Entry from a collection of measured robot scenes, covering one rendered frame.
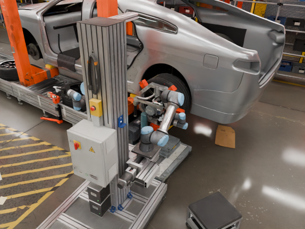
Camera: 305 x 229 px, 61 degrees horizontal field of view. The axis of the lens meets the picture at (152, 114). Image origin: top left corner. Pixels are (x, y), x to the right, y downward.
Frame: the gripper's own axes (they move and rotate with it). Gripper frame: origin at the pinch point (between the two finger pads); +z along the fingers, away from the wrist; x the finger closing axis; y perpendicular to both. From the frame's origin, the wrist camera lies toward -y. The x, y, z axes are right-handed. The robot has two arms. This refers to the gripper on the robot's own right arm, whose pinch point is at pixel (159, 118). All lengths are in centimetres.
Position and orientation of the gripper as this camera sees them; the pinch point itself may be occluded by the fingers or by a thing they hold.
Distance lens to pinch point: 301.0
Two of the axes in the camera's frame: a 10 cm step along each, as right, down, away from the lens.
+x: -5.1, 4.2, -7.5
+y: 0.3, -8.6, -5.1
